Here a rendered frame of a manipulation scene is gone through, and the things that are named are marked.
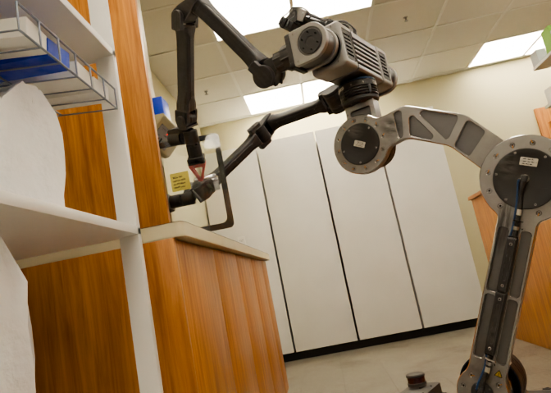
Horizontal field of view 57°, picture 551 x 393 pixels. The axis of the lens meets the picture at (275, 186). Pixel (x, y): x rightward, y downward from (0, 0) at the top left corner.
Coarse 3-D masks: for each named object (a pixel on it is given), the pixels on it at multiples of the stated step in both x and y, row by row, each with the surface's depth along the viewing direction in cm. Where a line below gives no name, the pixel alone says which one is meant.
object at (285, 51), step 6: (288, 36) 164; (288, 42) 164; (282, 48) 166; (288, 48) 164; (276, 54) 168; (282, 54) 165; (288, 54) 164; (276, 60) 168; (282, 60) 165; (288, 60) 165; (276, 66) 168; (282, 66) 168; (288, 66) 166; (294, 66) 163; (300, 72) 167; (306, 72) 168
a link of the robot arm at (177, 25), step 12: (180, 12) 176; (180, 24) 177; (192, 24) 185; (180, 36) 182; (192, 36) 183; (180, 48) 184; (192, 48) 185; (180, 60) 186; (192, 60) 187; (180, 72) 188; (192, 72) 189; (180, 84) 190; (192, 84) 190; (180, 96) 192; (192, 96) 192; (180, 108) 193; (192, 108) 194; (192, 120) 196
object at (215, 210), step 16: (160, 144) 210; (208, 144) 210; (176, 160) 209; (208, 160) 209; (192, 176) 208; (224, 176) 208; (176, 192) 206; (192, 192) 206; (208, 192) 206; (224, 192) 207; (176, 208) 205; (192, 208) 205; (208, 208) 205; (224, 208) 205; (208, 224) 204; (224, 224) 204
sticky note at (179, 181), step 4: (180, 172) 208; (184, 172) 208; (188, 172) 208; (172, 176) 207; (176, 176) 207; (180, 176) 208; (184, 176) 208; (188, 176) 208; (172, 180) 207; (176, 180) 207; (180, 180) 207; (184, 180) 207; (188, 180) 207; (172, 184) 207; (176, 184) 207; (180, 184) 207; (184, 184) 207; (188, 184) 207; (172, 188) 207; (176, 188) 207; (180, 188) 207; (184, 188) 207; (188, 188) 207
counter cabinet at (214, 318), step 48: (48, 288) 132; (96, 288) 131; (192, 288) 139; (240, 288) 216; (48, 336) 130; (96, 336) 128; (192, 336) 130; (240, 336) 194; (48, 384) 128; (96, 384) 126; (192, 384) 124; (240, 384) 176; (288, 384) 316
